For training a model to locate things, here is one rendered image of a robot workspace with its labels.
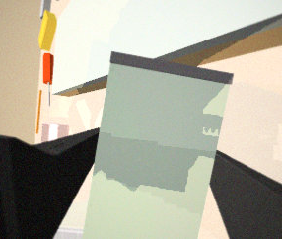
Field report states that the orange-handled awl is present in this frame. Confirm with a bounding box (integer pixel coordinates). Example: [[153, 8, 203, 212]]
[[43, 53, 54, 107]]

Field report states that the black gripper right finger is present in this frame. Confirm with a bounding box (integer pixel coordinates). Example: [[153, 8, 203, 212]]
[[209, 150, 282, 239]]

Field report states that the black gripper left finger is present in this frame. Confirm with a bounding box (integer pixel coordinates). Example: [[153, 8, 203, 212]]
[[0, 127, 100, 239]]

